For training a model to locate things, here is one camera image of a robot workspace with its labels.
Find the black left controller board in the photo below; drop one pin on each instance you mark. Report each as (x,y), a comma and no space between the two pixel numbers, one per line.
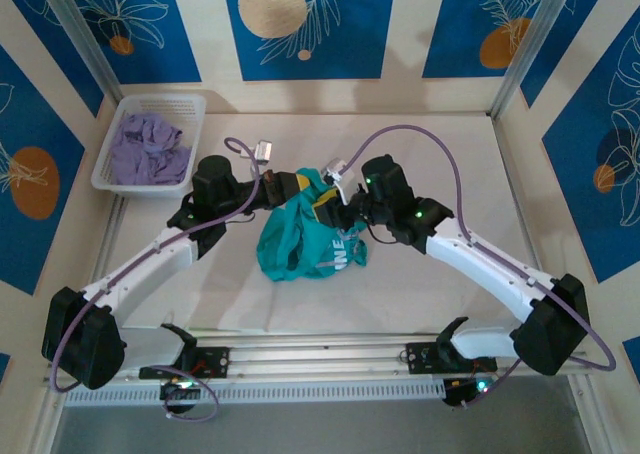
(175,391)

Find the black controller board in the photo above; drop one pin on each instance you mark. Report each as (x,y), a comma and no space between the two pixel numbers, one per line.
(175,391)
(465,393)

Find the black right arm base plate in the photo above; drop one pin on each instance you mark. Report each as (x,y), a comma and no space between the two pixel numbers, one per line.
(422,359)

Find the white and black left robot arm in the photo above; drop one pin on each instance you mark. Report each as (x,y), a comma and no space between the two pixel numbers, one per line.
(135,274)

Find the white table cover cloth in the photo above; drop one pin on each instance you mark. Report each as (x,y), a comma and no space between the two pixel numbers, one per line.
(400,294)

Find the aluminium corner post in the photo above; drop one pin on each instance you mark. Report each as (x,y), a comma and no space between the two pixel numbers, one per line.
(530,44)
(90,44)

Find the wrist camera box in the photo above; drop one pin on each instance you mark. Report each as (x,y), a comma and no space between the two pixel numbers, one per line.
(263,151)
(336,171)

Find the black right controller board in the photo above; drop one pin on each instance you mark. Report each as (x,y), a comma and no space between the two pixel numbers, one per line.
(465,393)

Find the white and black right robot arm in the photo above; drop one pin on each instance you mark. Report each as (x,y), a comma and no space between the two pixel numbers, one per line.
(490,269)

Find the purple t-shirt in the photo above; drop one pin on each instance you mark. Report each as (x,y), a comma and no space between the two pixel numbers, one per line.
(145,154)

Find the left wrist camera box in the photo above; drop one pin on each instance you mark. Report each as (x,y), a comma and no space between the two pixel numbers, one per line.
(263,151)

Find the aluminium mounting rail frame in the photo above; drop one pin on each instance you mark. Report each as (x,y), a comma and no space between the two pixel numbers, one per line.
(325,346)

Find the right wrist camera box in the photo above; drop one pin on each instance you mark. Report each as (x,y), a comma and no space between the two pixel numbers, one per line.
(336,171)

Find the white plastic basket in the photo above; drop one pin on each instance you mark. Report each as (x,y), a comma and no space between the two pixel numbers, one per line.
(150,191)

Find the teal t-shirt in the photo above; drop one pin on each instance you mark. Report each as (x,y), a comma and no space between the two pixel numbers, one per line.
(285,244)

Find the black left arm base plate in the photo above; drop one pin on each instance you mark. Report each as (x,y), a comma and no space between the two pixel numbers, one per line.
(215,361)

